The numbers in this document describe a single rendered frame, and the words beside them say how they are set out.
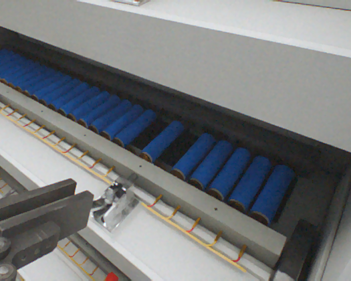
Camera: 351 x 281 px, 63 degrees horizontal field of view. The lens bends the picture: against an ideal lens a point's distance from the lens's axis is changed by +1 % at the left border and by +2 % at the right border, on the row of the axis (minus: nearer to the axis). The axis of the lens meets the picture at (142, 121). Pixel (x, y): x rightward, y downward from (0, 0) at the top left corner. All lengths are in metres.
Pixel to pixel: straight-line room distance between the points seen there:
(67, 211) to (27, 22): 0.17
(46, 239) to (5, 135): 0.24
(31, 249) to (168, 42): 0.14
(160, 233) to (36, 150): 0.18
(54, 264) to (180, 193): 0.27
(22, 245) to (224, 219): 0.15
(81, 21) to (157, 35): 0.07
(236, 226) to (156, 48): 0.15
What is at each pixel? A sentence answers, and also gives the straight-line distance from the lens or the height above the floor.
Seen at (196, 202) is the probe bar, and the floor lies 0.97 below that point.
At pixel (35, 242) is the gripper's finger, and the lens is 0.19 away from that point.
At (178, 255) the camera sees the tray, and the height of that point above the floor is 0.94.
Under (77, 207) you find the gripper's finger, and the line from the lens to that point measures 0.21.
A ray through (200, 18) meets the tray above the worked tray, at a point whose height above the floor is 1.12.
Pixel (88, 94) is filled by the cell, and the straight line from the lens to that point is 0.41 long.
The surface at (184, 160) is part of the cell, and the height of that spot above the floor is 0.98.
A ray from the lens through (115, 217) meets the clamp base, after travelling 0.27.
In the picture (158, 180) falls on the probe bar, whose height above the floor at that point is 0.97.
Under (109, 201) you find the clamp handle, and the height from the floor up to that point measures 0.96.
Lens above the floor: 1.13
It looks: 25 degrees down
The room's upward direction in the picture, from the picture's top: 8 degrees clockwise
